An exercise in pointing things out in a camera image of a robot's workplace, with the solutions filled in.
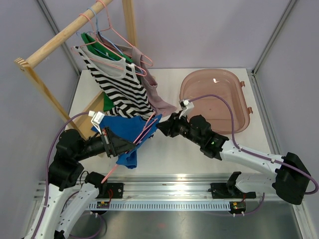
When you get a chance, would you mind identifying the purple cable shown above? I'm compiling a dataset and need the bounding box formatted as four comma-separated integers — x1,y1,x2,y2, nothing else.
24,112,105,239
189,94,319,195

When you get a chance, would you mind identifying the green tank top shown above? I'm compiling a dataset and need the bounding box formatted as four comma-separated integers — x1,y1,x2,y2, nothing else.
80,33,121,112

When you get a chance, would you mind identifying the pink wire hanger front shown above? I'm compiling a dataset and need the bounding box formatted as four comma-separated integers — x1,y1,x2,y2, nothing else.
101,113,157,183

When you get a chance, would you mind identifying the light blue wire hanger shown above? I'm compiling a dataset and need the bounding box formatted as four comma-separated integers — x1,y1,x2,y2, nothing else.
79,7,140,67

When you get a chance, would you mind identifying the pink wire hanger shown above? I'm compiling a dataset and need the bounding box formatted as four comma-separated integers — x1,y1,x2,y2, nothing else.
97,0,154,66
101,113,157,183
70,13,148,78

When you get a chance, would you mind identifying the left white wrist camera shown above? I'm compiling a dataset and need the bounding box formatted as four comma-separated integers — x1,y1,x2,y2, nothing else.
88,111,105,134

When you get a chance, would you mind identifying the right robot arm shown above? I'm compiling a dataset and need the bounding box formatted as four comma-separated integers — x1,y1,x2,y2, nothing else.
157,113,311,205

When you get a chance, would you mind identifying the pink wire hanger back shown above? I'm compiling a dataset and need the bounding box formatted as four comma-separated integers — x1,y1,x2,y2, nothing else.
97,0,154,66

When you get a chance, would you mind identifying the wooden clothes rack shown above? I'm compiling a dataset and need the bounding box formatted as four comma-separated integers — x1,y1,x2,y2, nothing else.
13,0,138,158

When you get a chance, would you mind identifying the aluminium mounting rail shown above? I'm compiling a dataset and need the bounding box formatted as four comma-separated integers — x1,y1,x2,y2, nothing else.
37,173,302,212

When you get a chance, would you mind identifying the black white striped tank top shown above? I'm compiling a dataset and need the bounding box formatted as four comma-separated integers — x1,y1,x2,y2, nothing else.
74,46,154,120

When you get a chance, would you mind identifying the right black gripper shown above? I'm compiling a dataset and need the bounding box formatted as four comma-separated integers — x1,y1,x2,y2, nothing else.
157,111,203,146

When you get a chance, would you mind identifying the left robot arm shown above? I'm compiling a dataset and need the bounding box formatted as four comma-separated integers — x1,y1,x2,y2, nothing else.
25,127,137,239

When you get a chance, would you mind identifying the pink translucent plastic basin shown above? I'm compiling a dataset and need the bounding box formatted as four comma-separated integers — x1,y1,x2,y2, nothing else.
179,69,252,135

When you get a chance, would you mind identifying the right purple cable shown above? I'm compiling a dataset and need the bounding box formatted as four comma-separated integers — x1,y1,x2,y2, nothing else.
189,94,319,195

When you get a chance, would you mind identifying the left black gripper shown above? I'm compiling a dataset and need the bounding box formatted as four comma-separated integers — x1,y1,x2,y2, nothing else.
74,125,137,161

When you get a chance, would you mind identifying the mauve tank top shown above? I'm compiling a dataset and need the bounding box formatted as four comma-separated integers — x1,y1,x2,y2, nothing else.
95,32,178,113

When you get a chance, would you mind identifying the blue tank top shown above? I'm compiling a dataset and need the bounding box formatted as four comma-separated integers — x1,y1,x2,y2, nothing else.
100,114,162,169

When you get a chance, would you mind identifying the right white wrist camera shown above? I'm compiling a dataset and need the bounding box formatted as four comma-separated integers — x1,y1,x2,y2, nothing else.
179,99,194,118

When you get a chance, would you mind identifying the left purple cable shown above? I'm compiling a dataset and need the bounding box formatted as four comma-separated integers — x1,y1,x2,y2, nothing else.
24,112,105,239

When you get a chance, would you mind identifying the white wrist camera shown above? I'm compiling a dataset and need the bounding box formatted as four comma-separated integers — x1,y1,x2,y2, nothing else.
179,99,194,118
88,111,105,134

